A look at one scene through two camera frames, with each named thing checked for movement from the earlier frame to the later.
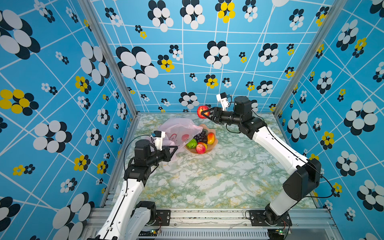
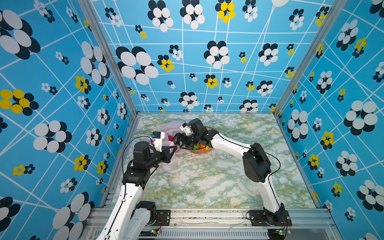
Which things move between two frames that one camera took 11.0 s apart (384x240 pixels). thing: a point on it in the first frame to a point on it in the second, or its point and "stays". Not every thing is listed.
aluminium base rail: [305, 224] stays
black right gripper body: [225, 118] to [190, 140]
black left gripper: [172, 152] stays
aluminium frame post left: [89, 8] stays
